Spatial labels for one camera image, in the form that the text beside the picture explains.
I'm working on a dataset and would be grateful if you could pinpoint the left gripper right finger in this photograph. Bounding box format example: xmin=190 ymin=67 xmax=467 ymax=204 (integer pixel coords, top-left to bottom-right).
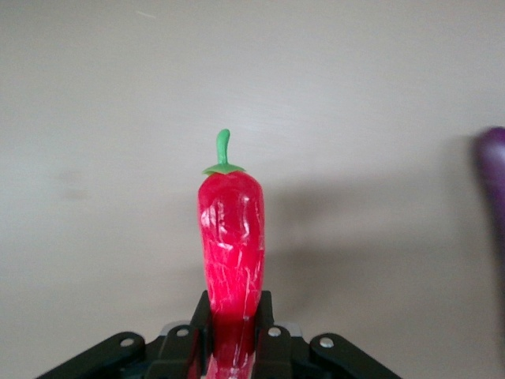
xmin=252 ymin=290 xmax=402 ymax=379

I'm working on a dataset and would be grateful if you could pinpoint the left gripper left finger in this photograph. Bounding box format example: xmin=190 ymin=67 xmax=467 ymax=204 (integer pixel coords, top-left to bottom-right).
xmin=37 ymin=290 xmax=216 ymax=379

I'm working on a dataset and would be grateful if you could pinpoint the red chili pepper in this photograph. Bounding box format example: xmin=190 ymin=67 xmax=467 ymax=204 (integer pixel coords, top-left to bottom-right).
xmin=196 ymin=129 xmax=266 ymax=379

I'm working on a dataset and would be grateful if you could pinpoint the purple eggplant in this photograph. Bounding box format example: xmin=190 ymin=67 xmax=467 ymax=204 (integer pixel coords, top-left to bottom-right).
xmin=473 ymin=126 xmax=505 ymax=257

